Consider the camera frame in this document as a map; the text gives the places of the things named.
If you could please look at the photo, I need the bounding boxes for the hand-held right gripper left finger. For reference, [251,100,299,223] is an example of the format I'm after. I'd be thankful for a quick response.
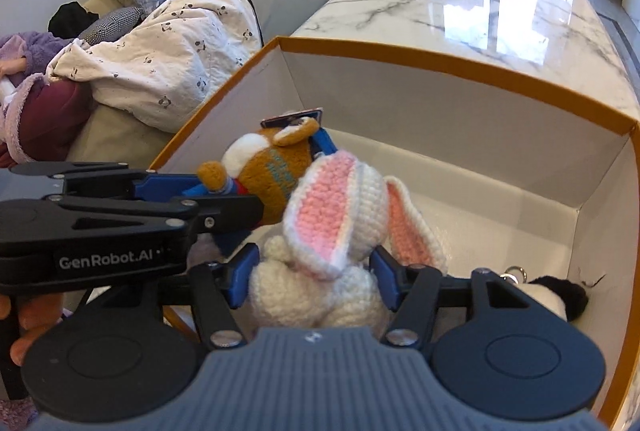
[160,243,261,350]

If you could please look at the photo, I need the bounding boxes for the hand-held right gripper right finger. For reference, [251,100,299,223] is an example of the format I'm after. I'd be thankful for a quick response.
[370,245,546,349]

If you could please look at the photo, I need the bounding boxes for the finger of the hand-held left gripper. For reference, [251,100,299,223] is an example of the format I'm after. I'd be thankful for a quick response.
[10,128,342,203]
[50,195,265,258]

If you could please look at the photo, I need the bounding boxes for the brown plush toy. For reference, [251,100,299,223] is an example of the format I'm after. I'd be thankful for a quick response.
[196,108,326,228]

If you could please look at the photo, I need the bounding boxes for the white crocheted bunny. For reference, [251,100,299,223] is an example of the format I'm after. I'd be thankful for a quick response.
[247,150,449,330]

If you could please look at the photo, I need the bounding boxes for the orange cardboard box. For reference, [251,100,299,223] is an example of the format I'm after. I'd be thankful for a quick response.
[147,36,640,431]

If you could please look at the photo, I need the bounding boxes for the person's left hand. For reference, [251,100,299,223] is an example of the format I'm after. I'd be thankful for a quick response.
[0,293,64,368]

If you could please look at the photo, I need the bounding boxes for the panda print blanket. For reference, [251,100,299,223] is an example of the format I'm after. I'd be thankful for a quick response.
[47,0,264,135]

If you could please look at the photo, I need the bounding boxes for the maroon cloth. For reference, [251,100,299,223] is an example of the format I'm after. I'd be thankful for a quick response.
[0,81,94,168]

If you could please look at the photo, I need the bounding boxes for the grey checked pillow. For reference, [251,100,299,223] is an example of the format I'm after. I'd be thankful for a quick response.
[75,6,147,48]

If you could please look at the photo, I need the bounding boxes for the purple fleece robe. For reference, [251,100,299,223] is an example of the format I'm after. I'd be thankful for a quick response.
[0,31,74,165]

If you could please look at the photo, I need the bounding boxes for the black cloth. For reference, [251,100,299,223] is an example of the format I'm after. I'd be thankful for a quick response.
[48,1,101,40]

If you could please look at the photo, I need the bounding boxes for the panda plush keychain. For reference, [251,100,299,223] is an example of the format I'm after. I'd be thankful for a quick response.
[502,264,590,323]

